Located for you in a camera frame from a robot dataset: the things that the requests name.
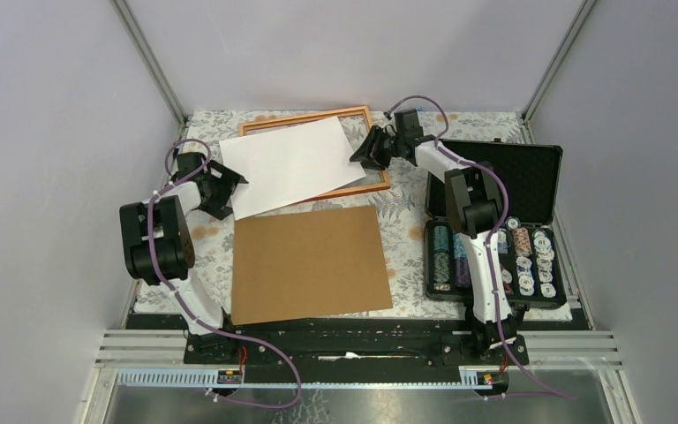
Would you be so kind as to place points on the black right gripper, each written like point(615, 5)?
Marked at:
point(376, 162)

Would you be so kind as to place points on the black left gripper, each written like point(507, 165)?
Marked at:
point(229, 179)

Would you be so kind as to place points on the sunset landscape photo print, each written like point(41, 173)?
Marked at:
point(289, 165)

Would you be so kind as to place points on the orange wooden picture frame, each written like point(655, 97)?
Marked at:
point(356, 123)

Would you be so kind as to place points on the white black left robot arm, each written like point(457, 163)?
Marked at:
point(157, 243)

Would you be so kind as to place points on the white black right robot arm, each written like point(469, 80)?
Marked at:
point(476, 207)

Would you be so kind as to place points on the floral patterned table mat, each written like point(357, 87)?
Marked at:
point(400, 210)

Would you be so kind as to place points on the brown cardboard backing board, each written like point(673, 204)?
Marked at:
point(306, 265)

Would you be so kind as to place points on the black poker chip case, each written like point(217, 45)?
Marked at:
point(526, 248)

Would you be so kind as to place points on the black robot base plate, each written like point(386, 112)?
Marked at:
point(352, 350)

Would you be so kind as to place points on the aluminium rail frame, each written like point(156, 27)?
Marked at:
point(163, 358)

